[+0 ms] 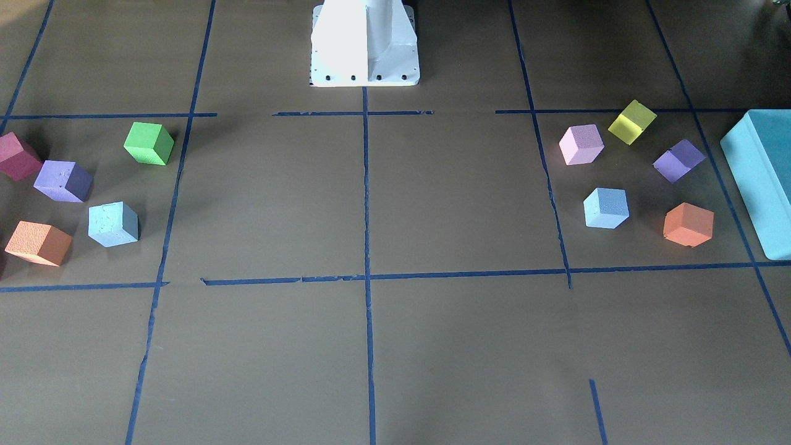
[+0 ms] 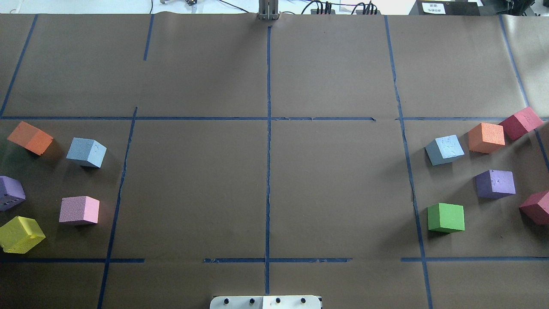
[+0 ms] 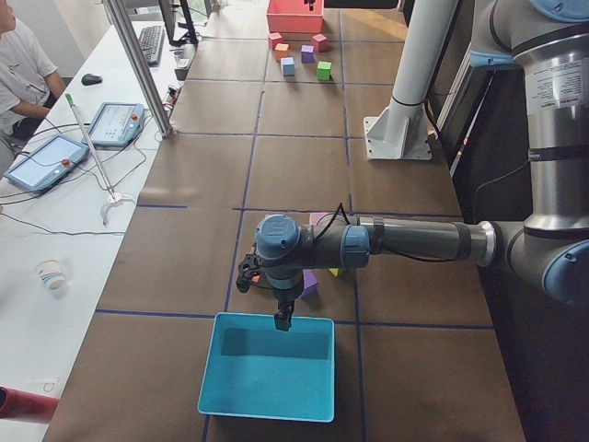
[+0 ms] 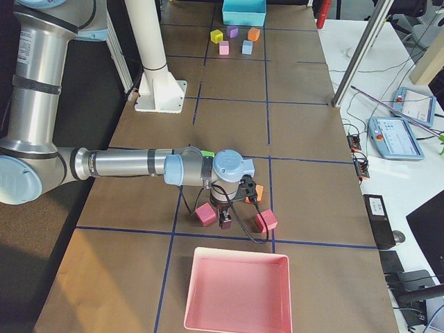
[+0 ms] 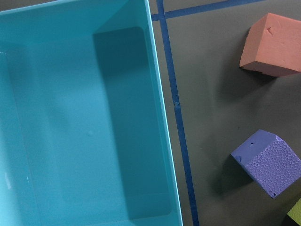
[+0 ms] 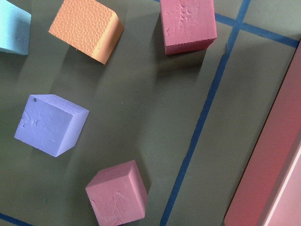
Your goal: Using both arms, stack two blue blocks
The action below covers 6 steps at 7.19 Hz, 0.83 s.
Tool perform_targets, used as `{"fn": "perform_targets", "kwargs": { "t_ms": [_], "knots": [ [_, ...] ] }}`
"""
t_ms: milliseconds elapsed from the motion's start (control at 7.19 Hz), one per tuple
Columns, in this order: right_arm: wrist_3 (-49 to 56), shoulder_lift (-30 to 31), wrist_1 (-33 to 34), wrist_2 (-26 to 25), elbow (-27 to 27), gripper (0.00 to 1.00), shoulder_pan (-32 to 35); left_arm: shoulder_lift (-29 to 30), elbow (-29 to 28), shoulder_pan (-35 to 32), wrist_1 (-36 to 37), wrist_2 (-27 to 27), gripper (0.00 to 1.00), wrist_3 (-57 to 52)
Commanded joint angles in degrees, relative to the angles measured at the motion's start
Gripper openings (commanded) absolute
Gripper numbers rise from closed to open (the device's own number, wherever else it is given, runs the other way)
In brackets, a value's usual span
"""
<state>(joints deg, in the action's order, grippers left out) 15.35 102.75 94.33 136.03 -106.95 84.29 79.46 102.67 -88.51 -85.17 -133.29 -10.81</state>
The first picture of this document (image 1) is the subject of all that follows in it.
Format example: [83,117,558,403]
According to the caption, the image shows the pink foam block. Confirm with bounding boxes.
[559,124,605,166]

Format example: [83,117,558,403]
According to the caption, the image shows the crimson foam block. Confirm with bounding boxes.
[1,132,43,181]

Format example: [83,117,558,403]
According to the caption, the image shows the yellow foam block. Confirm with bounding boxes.
[608,100,656,145]

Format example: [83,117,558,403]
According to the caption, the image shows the light blue foam block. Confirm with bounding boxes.
[583,188,630,229]
[87,201,140,247]

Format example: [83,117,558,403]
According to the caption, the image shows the teal plastic bin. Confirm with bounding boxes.
[721,109,790,260]

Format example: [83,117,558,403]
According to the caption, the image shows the purple foam block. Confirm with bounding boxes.
[33,160,93,202]
[653,139,706,184]

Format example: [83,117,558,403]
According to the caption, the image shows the orange foam block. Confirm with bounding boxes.
[5,221,73,267]
[662,203,715,247]

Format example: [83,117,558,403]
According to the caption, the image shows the green foam block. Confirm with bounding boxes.
[122,122,174,166]

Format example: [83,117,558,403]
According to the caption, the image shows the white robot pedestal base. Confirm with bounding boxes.
[309,1,421,88]

